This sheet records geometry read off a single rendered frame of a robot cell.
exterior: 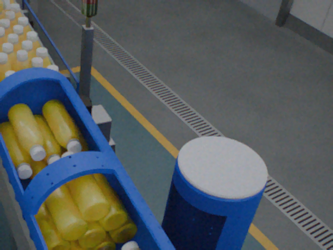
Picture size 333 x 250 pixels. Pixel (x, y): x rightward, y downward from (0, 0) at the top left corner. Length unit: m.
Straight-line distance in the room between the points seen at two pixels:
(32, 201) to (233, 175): 0.63
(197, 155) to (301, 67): 3.00
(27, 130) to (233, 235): 0.70
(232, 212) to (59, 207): 0.55
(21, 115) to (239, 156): 0.68
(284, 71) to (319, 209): 1.56
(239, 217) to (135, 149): 1.70
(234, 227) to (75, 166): 0.60
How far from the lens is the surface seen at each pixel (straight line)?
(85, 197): 1.17
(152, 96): 3.66
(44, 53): 1.85
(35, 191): 1.20
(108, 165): 1.20
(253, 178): 1.55
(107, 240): 1.29
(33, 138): 1.40
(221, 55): 4.35
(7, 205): 1.60
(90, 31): 2.04
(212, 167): 1.54
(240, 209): 1.51
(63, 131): 1.43
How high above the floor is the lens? 2.03
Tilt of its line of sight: 40 degrees down
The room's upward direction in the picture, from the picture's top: 8 degrees clockwise
